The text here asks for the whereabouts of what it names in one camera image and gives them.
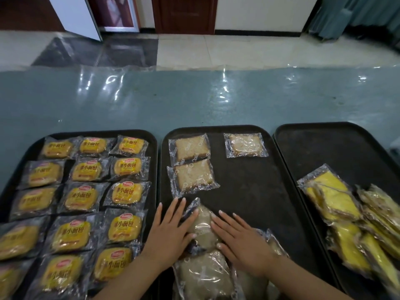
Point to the person's left hand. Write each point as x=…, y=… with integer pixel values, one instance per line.
x=167, y=235

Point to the person's left forearm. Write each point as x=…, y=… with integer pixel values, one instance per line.
x=137, y=278

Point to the black plastic tray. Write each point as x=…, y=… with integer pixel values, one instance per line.
x=328, y=146
x=154, y=171
x=250, y=190

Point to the person's right little finger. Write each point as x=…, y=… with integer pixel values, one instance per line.
x=244, y=224

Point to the person's right middle finger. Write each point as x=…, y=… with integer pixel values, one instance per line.
x=225, y=224

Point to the person's left little finger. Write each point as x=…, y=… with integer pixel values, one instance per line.
x=158, y=215

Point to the white door panel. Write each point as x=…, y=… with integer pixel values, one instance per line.
x=75, y=14

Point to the glass door with frame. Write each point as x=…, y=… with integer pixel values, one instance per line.
x=115, y=12

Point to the brown toast packet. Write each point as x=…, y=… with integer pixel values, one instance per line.
x=191, y=148
x=204, y=276
x=254, y=285
x=203, y=229
x=245, y=145
x=192, y=177

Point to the pile of yellow cake packets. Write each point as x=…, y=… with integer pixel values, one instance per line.
x=350, y=221

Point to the person's left thumb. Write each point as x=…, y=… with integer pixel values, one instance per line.
x=187, y=239

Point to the person's right forearm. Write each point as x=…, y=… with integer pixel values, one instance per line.
x=300, y=284

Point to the brown wooden door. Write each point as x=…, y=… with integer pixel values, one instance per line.
x=184, y=14

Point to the person's right thumb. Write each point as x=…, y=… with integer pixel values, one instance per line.
x=225, y=251

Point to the person's right hand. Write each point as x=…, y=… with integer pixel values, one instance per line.
x=247, y=249

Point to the person's left middle finger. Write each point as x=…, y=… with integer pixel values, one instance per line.
x=180, y=212

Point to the rows of yellow bread packets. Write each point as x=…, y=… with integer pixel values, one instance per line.
x=81, y=199

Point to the teal curtain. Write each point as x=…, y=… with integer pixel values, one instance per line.
x=353, y=14

